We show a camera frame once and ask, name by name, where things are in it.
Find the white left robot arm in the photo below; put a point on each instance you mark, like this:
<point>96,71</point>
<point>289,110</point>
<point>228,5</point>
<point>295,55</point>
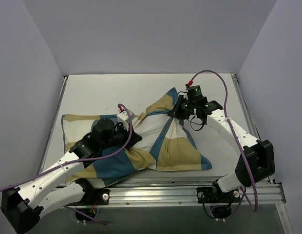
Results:
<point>24,205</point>

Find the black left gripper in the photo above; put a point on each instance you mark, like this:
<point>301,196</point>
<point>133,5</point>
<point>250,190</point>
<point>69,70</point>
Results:
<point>131,137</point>

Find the checked blue tan pillowcase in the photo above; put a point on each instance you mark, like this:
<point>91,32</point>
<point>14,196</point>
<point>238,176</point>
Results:
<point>166,145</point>

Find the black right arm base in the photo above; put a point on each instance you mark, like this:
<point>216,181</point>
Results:
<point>211,195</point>

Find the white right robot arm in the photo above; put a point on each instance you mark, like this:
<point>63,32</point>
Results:
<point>256,161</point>

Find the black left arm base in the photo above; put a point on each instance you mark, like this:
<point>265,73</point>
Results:
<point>96,197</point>

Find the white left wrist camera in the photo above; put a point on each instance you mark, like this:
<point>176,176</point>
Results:
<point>125,118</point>

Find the white pillow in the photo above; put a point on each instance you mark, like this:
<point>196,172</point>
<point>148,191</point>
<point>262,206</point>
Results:
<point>149,128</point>

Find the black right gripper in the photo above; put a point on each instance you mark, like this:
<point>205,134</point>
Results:
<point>178,111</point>

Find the aluminium table frame rail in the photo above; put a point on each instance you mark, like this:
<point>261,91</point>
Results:
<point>100,94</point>

